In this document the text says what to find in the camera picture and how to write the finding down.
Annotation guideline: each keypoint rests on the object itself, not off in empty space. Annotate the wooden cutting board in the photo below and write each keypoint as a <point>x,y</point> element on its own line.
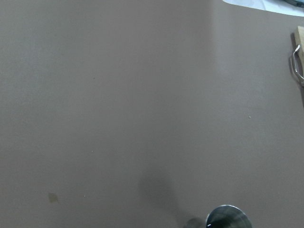
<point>297,59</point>

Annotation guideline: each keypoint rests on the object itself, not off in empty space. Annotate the steel jigger measuring cup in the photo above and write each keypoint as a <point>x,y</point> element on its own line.
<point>224,216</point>

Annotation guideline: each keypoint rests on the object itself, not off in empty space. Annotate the brown table mat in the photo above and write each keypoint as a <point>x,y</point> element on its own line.
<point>147,113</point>

